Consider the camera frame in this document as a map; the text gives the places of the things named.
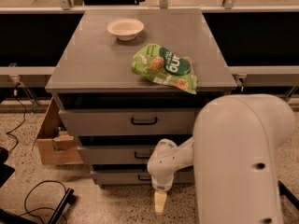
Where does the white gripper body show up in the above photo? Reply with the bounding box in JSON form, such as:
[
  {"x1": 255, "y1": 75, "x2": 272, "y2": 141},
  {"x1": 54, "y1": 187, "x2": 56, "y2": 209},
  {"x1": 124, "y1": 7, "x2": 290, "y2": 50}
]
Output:
[{"x1": 147, "y1": 138, "x2": 193, "y2": 192}]

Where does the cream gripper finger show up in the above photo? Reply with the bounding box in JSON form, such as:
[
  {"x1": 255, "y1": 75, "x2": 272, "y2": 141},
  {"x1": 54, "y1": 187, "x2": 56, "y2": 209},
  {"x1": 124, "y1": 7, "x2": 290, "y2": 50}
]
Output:
[{"x1": 154, "y1": 190, "x2": 167, "y2": 215}]

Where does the black cable floor loop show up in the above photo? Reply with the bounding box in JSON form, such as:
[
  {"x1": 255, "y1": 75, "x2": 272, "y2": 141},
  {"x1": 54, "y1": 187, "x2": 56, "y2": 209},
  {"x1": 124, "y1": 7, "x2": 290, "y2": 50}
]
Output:
[{"x1": 20, "y1": 180, "x2": 68, "y2": 224}]

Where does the grey bottom drawer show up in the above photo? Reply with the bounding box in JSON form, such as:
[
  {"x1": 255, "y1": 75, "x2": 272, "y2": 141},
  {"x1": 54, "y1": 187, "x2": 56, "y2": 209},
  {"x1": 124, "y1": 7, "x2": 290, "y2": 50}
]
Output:
[{"x1": 91, "y1": 169, "x2": 194, "y2": 186}]

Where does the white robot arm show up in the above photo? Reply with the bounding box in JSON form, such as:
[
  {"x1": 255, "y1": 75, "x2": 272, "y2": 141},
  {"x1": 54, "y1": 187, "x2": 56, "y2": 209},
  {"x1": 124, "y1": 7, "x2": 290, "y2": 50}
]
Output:
[{"x1": 147, "y1": 94, "x2": 295, "y2": 224}]

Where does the green snack bag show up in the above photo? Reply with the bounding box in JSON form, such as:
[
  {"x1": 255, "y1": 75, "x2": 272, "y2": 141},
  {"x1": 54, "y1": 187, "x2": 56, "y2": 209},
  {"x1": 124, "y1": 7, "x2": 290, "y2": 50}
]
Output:
[{"x1": 132, "y1": 44, "x2": 197, "y2": 94}]

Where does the black cable left wall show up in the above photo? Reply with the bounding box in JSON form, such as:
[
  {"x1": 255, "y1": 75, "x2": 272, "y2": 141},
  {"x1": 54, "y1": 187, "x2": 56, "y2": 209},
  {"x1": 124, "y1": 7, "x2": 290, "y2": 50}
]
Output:
[{"x1": 5, "y1": 81, "x2": 28, "y2": 154}]

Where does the black stand leg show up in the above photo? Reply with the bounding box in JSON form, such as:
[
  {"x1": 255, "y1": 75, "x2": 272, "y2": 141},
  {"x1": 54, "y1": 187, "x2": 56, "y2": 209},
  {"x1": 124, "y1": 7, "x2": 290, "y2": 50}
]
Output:
[
  {"x1": 48, "y1": 189, "x2": 76, "y2": 224},
  {"x1": 278, "y1": 181, "x2": 299, "y2": 210}
]

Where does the grey top drawer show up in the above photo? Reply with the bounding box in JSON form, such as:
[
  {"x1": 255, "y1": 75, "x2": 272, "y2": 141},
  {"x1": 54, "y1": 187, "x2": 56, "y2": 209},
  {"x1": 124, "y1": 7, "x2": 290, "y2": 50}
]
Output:
[{"x1": 59, "y1": 108, "x2": 199, "y2": 136}]

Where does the grey drawer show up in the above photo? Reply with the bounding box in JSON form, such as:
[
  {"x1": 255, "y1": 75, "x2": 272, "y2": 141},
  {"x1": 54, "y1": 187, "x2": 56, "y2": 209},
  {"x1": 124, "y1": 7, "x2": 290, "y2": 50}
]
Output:
[
  {"x1": 59, "y1": 108, "x2": 199, "y2": 136},
  {"x1": 78, "y1": 145, "x2": 154, "y2": 165},
  {"x1": 91, "y1": 169, "x2": 194, "y2": 186}
]

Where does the black stand leg right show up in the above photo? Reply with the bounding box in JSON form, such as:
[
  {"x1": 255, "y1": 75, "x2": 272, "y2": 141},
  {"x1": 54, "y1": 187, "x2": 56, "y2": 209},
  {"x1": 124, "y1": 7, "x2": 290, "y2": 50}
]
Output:
[{"x1": 278, "y1": 181, "x2": 299, "y2": 210}]

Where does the brown cardboard box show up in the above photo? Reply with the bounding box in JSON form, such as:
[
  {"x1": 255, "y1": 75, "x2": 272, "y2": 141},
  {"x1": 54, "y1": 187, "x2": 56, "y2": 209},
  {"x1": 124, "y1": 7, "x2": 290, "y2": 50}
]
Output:
[{"x1": 36, "y1": 99, "x2": 82, "y2": 165}]

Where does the white paper bowl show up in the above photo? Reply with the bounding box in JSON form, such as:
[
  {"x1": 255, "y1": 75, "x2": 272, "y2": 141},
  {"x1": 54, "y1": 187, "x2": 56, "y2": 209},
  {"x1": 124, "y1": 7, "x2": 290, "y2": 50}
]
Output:
[{"x1": 107, "y1": 19, "x2": 144, "y2": 41}]

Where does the grey middle drawer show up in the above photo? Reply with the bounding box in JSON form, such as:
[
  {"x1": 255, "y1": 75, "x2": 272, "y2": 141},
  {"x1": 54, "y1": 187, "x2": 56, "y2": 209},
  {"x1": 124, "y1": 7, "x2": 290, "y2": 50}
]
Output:
[{"x1": 78, "y1": 145, "x2": 154, "y2": 165}]

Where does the black stand leg left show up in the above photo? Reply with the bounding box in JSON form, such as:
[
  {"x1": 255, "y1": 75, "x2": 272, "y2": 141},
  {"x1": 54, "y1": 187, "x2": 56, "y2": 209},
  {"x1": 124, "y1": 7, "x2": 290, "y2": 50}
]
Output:
[{"x1": 48, "y1": 189, "x2": 76, "y2": 224}]

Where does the grey drawer cabinet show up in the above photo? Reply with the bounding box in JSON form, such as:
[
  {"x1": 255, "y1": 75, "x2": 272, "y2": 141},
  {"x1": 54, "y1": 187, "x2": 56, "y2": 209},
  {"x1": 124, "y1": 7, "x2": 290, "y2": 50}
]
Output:
[{"x1": 44, "y1": 8, "x2": 237, "y2": 189}]

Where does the black object left edge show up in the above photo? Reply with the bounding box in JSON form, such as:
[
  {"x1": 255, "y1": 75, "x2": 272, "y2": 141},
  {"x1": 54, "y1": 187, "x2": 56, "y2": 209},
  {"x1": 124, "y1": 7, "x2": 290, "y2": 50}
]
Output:
[{"x1": 0, "y1": 147, "x2": 15, "y2": 188}]

